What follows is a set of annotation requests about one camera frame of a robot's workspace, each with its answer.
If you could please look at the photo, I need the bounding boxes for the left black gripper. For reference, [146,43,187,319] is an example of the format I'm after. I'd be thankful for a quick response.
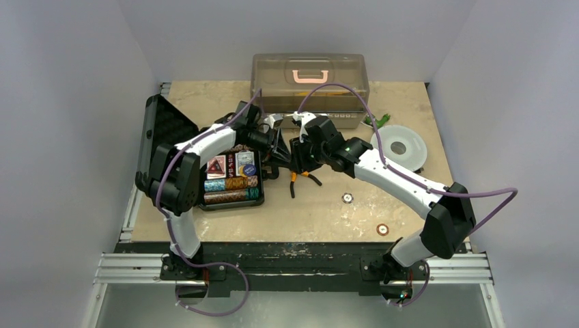
[241,127,292,169]

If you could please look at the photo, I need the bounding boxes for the red poker chip front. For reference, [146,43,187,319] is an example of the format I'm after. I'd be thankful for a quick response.
[376,223,389,236]

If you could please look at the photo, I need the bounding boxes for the translucent brown storage box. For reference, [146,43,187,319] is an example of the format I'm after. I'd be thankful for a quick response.
[250,53,370,129]

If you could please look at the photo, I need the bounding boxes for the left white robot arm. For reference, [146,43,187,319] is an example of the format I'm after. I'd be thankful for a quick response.
[135,95,291,279]

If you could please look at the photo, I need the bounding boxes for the blue small blind button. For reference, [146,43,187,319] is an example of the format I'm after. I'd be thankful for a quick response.
[244,164,257,177]

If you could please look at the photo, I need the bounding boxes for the green toy figure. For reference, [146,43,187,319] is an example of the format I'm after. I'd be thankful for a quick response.
[362,113,391,128]

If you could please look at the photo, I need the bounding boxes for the white filament spool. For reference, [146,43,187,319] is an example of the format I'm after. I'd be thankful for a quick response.
[370,125,427,172]

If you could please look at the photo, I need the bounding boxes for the all in triangle button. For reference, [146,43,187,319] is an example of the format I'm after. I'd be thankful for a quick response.
[207,158,226,178]

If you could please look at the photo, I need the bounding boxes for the red playing card deck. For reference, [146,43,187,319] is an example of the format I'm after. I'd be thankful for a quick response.
[206,155,227,180]

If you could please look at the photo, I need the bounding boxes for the red die in case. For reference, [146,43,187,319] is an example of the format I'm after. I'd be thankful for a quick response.
[227,153,236,178]

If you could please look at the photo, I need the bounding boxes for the grey poker chip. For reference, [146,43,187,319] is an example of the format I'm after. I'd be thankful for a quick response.
[342,193,354,204]

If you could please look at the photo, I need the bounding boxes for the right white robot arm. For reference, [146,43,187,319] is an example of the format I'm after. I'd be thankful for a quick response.
[290,112,476,282]

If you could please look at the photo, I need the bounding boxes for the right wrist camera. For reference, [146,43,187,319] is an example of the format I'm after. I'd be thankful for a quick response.
[292,111,316,137]

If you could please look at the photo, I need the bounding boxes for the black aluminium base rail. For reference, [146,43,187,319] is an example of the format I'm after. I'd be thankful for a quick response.
[95,242,493,300]

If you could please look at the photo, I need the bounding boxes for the black poker chip case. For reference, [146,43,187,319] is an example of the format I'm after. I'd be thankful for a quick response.
[135,94,291,216]

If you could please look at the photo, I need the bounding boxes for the orange black pliers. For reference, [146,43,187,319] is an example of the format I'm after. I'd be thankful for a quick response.
[289,171,324,200]

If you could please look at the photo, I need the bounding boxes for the bottom chip row brown green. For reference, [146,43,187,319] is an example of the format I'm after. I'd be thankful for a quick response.
[203,187,260,204]

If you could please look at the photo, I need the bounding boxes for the blue playing card deck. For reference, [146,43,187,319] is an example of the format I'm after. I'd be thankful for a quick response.
[235,150,255,176]

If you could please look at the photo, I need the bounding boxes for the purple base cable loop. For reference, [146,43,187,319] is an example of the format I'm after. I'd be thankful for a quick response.
[175,262,250,318]

